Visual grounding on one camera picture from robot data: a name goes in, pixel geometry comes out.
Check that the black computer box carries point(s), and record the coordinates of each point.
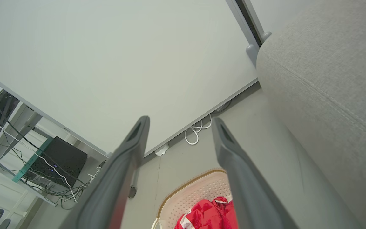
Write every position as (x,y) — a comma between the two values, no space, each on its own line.
(59,159)

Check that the grey fabric sofa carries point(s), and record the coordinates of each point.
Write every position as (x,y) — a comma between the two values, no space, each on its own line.
(329,79)

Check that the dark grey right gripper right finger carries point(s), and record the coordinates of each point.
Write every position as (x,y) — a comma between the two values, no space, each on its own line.
(249,190)

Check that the cream perforated laundry basket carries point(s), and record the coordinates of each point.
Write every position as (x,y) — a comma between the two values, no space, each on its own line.
(186,197)

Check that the small white wall box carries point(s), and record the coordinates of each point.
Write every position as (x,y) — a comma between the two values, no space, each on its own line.
(162,150)

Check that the grey desk frame teal bar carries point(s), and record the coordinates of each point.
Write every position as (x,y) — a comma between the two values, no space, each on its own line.
(22,125)

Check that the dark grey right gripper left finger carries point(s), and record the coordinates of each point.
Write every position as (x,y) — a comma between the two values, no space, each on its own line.
(113,190)

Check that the red and white garment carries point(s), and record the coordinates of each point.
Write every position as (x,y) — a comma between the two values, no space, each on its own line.
(205,213)

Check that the grey partition post with feet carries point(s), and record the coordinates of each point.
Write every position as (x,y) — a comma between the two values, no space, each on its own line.
(252,49)

